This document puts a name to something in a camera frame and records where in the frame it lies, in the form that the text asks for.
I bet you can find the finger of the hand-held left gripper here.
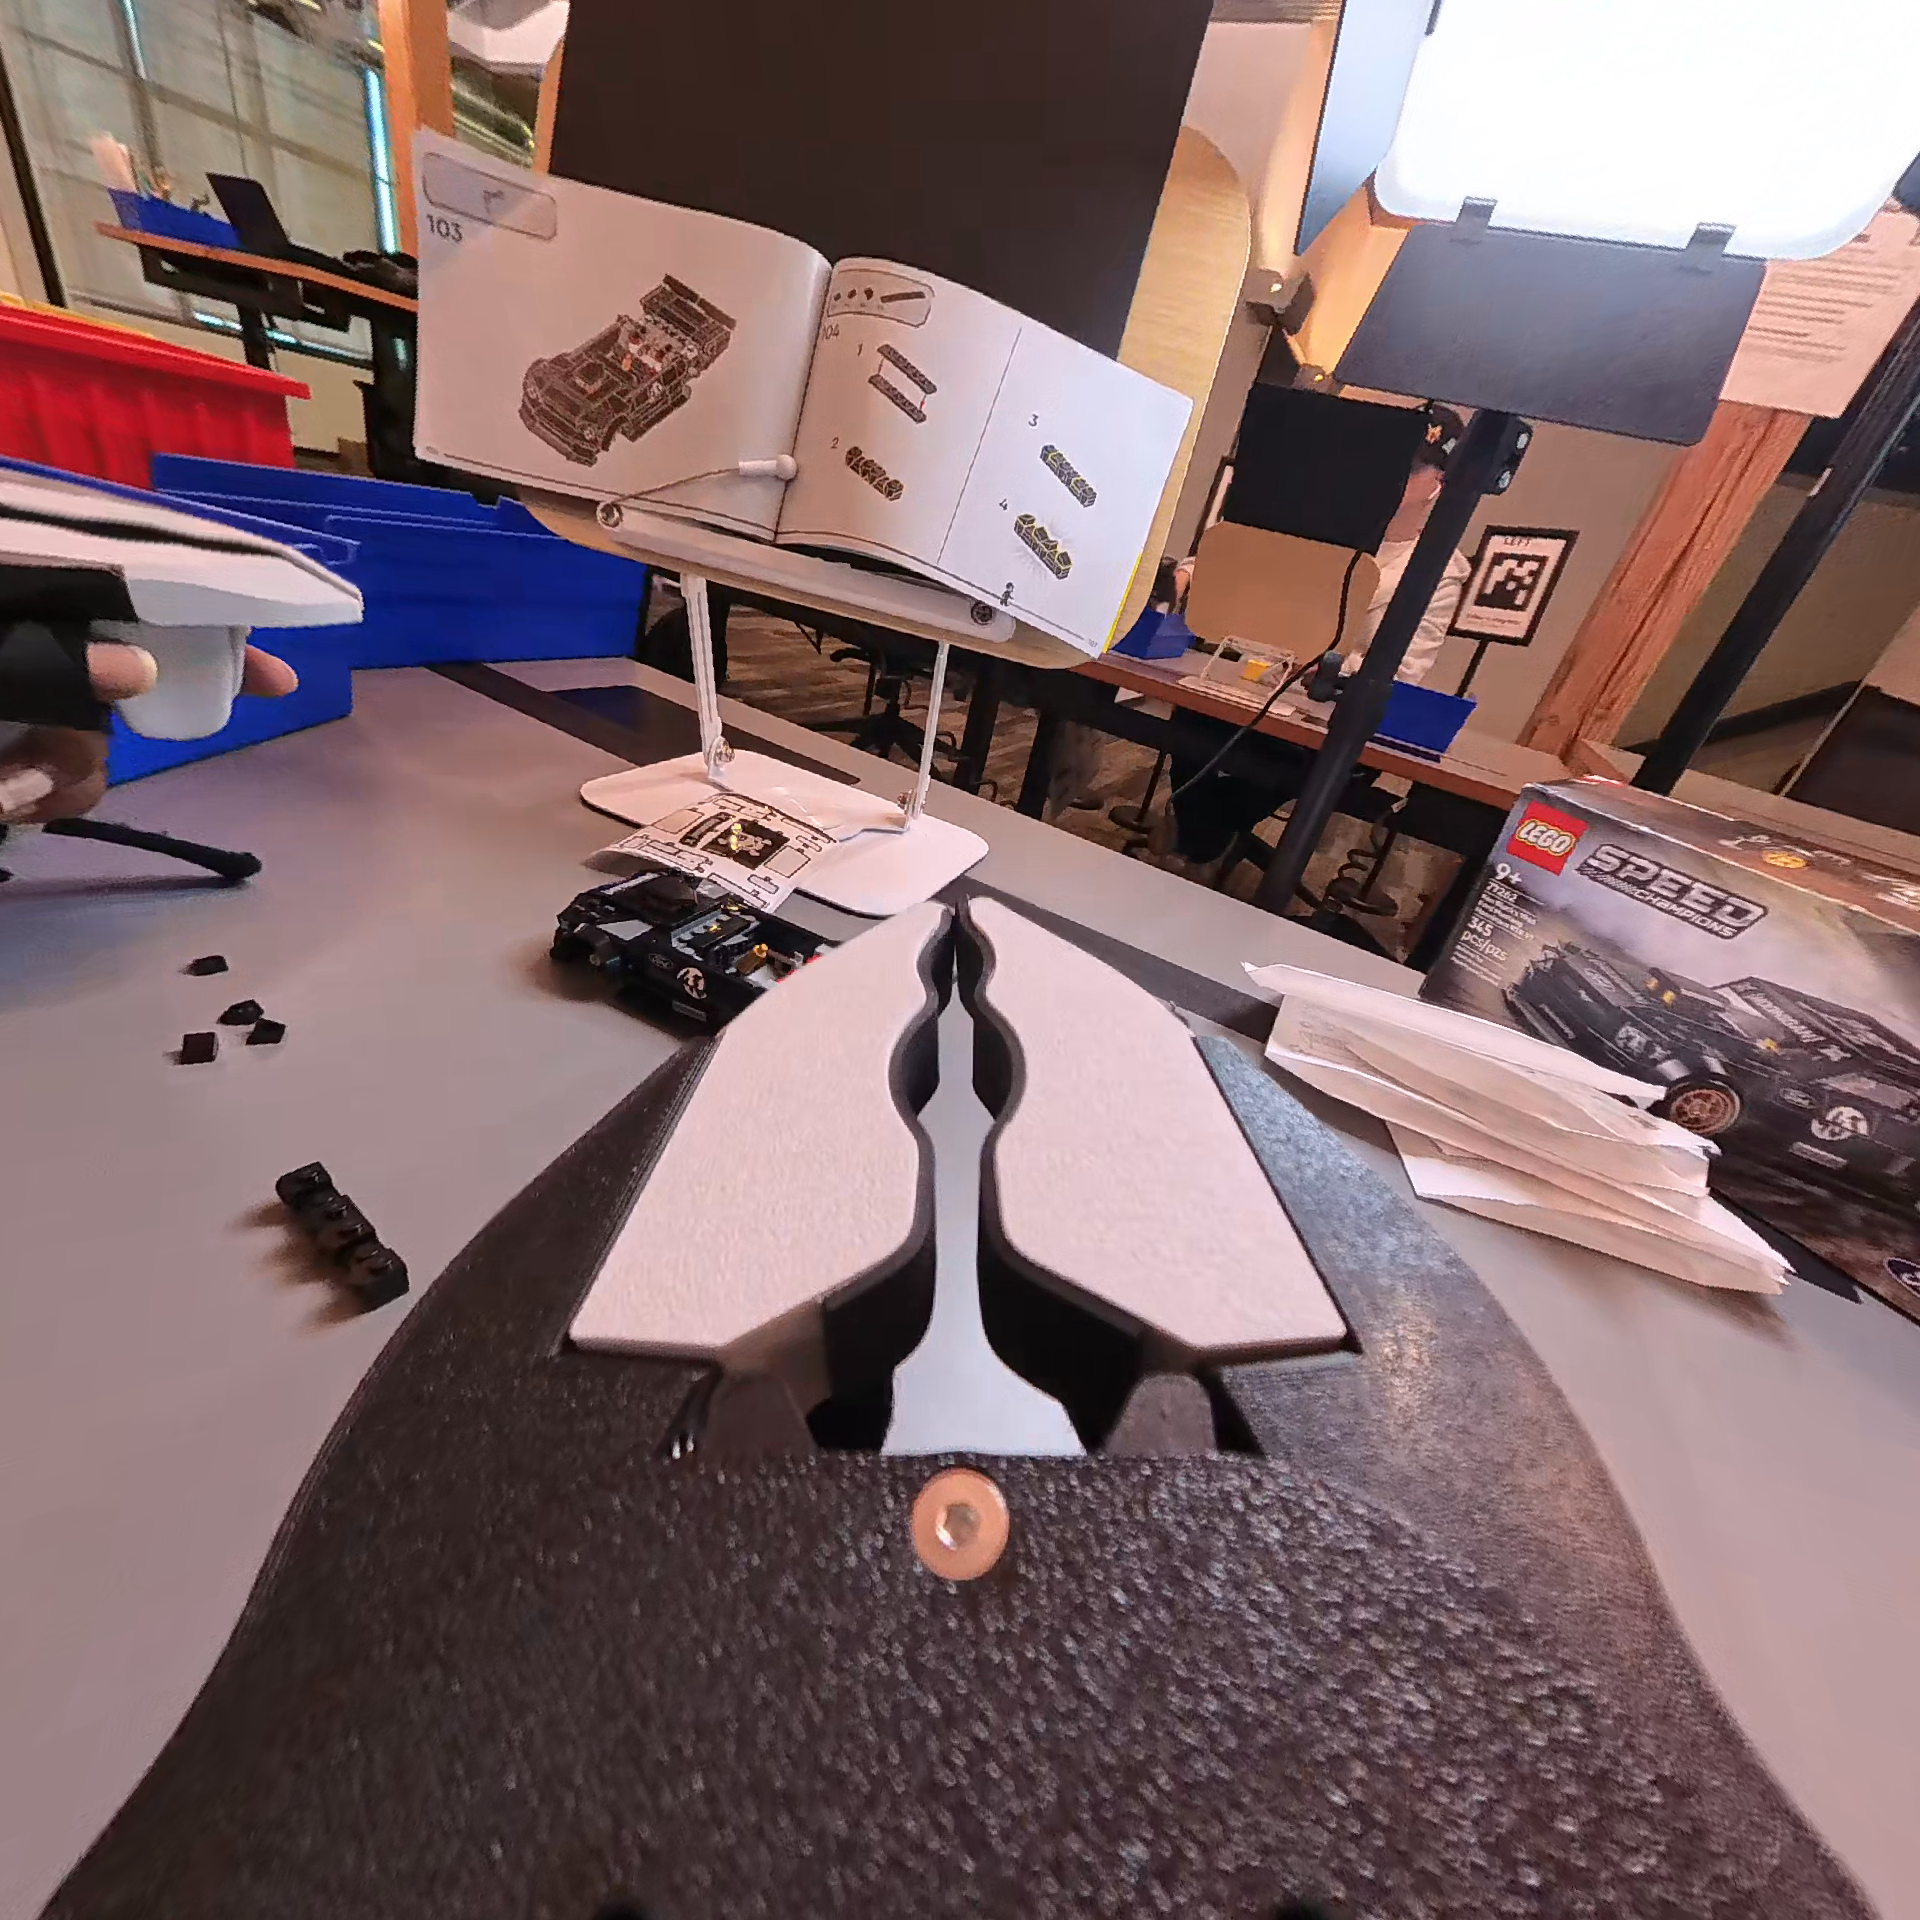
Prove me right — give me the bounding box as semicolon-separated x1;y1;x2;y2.
0;460;358;551
0;534;370;636

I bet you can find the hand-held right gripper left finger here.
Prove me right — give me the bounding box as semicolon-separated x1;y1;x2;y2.
565;901;961;1376

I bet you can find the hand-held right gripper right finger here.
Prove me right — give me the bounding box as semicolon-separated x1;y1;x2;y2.
959;896;1358;1376

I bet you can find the blue plastic bin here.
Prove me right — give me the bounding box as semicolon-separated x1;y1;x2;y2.
0;451;365;791
150;451;648;671

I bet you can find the black lego car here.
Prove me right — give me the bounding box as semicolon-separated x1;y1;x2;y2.
550;871;845;1032

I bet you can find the cluster of small black tiles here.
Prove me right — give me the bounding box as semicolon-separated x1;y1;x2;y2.
170;951;293;1070

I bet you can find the sticker sheet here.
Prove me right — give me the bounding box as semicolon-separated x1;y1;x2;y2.
592;794;838;914

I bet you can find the black long lego plate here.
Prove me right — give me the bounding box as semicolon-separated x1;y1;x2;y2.
274;1158;415;1310

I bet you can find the lego instruction booklet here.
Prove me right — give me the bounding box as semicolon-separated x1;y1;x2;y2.
410;128;1200;659

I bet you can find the lego set box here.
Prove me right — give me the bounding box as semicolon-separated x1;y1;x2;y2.
1416;778;1920;1326

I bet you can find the person's left hand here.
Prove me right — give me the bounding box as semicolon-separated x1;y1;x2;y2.
0;631;304;832

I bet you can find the red plastic bin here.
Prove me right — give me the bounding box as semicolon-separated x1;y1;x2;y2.
0;296;312;485

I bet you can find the background desk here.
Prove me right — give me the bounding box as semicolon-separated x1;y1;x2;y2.
91;134;425;456

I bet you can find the white booklet stand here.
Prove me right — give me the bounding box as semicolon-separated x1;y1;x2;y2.
575;479;1027;920

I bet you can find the small blue bin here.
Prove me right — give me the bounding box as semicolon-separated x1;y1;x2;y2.
1361;677;1480;755

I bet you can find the black tripod pole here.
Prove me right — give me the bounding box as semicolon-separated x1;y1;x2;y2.
1256;407;1535;914

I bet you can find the tan chair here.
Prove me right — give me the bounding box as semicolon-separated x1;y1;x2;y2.
1183;524;1384;671

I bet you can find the black white marker tag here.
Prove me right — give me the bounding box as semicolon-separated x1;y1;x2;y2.
1448;524;1583;648

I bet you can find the black flat panel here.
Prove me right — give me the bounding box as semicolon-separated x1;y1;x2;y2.
543;0;1219;358

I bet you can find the black light flap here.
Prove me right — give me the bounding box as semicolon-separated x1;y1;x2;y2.
1333;223;1769;447

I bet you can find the white paper notice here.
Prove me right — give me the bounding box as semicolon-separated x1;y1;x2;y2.
1717;206;1920;426

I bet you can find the bright studio light panel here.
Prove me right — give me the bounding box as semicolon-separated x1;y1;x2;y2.
1371;0;1920;269

